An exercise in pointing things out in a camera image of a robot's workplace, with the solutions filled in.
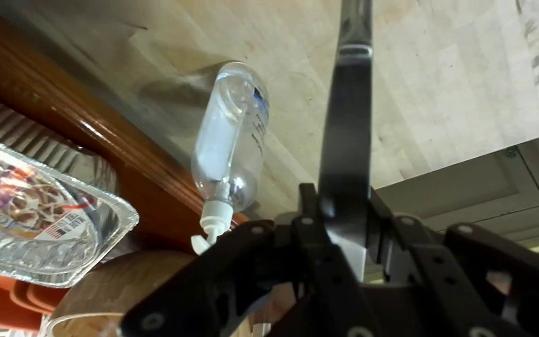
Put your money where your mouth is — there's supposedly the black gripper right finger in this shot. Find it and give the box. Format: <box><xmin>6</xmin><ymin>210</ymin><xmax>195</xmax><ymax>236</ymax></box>
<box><xmin>379</xmin><ymin>215</ymin><xmax>539</xmax><ymax>337</ymax></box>

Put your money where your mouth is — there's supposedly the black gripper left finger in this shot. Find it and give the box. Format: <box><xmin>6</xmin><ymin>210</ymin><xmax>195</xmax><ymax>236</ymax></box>
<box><xmin>119</xmin><ymin>217</ymin><xmax>323</xmax><ymax>337</ymax></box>

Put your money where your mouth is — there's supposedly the black handled knife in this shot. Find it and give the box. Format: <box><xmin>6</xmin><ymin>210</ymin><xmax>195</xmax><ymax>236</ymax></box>
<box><xmin>319</xmin><ymin>0</ymin><xmax>373</xmax><ymax>281</ymax></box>

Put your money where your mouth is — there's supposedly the dark wooden side table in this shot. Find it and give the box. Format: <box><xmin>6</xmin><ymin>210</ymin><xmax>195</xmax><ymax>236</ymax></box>
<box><xmin>0</xmin><ymin>19</ymin><xmax>203</xmax><ymax>253</ymax></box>

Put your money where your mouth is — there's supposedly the clear hand sanitizer bottle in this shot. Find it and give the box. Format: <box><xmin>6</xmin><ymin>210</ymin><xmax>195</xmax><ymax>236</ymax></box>
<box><xmin>192</xmin><ymin>62</ymin><xmax>270</xmax><ymax>255</ymax></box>

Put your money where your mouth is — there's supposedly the aluminium foil tray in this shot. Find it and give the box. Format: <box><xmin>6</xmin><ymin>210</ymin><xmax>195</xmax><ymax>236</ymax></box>
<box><xmin>0</xmin><ymin>144</ymin><xmax>141</xmax><ymax>288</ymax></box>

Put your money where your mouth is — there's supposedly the orange sofa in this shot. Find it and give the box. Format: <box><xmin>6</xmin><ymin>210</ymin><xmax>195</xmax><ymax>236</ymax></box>
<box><xmin>0</xmin><ymin>275</ymin><xmax>68</xmax><ymax>333</ymax></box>

